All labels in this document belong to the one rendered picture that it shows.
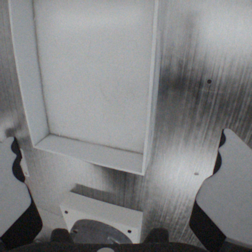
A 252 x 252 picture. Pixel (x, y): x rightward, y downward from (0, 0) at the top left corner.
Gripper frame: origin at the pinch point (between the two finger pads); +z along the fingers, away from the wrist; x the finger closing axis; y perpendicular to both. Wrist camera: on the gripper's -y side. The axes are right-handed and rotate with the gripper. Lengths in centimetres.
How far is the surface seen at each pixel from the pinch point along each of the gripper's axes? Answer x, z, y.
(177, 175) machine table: 8.7, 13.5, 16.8
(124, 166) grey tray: -0.1, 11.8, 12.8
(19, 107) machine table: -20.9, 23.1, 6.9
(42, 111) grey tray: -14.5, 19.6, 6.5
